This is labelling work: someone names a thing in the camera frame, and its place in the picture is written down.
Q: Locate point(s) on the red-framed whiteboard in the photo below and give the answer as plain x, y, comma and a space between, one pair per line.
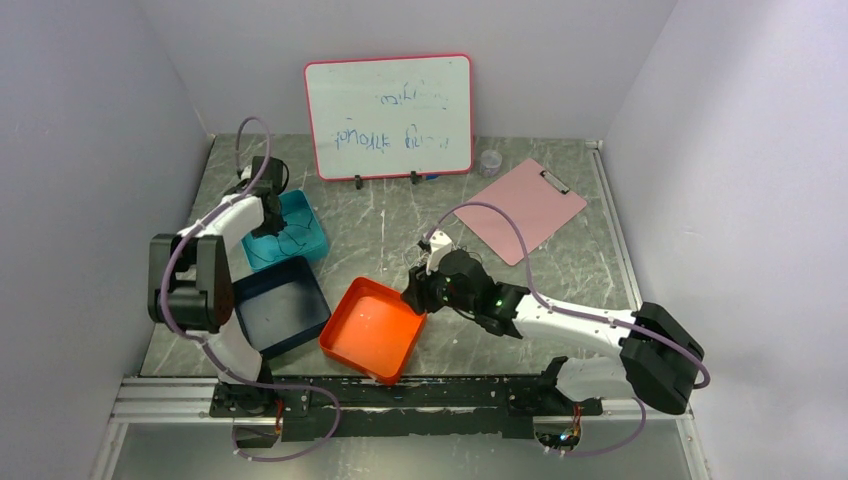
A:
391, 117

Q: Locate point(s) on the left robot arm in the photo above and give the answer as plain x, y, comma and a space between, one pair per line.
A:
190, 287

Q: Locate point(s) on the pink clipboard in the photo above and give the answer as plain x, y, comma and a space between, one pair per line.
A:
530, 197

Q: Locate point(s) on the dark blue square tray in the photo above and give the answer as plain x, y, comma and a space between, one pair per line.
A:
281, 307

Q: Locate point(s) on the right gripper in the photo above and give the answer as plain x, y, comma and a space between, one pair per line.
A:
418, 292

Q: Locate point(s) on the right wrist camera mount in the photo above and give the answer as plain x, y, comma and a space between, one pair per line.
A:
440, 245

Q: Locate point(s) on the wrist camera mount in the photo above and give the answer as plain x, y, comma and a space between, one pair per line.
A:
246, 175
440, 245

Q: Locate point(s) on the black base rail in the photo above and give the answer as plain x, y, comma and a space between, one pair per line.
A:
308, 407

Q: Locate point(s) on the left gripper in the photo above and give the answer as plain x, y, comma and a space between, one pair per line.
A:
271, 228

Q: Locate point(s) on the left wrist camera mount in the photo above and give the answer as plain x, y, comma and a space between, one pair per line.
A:
246, 175

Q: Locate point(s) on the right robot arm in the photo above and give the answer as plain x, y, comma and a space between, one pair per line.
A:
646, 354

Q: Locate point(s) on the teal square tray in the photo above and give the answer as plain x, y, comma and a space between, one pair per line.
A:
303, 236

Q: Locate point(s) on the clear jar of paperclips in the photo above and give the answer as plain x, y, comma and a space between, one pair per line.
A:
490, 163

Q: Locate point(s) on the orange square tray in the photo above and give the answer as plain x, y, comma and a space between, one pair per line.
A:
372, 331

